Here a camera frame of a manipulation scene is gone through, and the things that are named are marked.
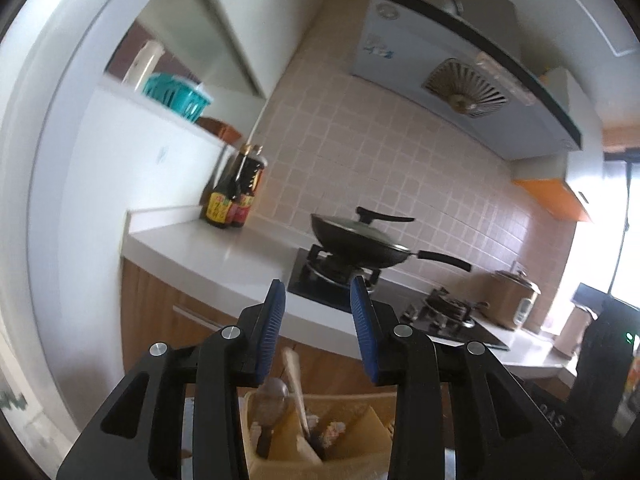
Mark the orange wall cabinet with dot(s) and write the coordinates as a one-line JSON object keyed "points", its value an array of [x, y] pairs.
{"points": [[555, 195]]}

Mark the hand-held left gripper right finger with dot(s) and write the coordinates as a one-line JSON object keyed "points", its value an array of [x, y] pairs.
{"points": [[362, 330]]}

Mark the grey range hood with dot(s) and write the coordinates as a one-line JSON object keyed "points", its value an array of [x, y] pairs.
{"points": [[400, 75]]}

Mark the brown woven basket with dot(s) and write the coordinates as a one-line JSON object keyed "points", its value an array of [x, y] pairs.
{"points": [[220, 127]]}

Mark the tall soy sauce bottle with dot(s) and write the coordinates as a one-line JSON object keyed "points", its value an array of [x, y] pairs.
{"points": [[219, 207]]}

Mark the white wall socket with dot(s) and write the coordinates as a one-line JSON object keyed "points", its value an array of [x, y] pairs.
{"points": [[518, 266]]}

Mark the white kitchen countertop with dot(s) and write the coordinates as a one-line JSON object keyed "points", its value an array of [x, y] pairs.
{"points": [[200, 255]]}

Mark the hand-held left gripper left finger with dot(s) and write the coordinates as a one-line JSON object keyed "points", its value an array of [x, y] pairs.
{"points": [[270, 330]]}

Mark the wooden kitchen base cabinet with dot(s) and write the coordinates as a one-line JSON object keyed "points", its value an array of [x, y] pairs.
{"points": [[150, 310]]}

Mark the beige carton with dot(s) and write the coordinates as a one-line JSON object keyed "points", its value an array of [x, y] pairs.
{"points": [[572, 332]]}

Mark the yellow woven plastic utensil holder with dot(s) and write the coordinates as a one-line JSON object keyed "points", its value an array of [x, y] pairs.
{"points": [[350, 455]]}

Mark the beige rice cooker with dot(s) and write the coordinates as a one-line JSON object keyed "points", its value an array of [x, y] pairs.
{"points": [[512, 300]]}

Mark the teal plastic basket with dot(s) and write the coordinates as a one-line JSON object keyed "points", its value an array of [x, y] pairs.
{"points": [[175, 92]]}

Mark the black wok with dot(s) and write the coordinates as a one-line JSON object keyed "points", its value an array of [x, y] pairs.
{"points": [[365, 255]]}

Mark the short dark sauce bottle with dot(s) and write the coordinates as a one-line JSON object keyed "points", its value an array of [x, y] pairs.
{"points": [[242, 210]]}

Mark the black gas stove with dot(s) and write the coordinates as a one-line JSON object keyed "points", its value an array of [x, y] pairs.
{"points": [[320, 285]]}

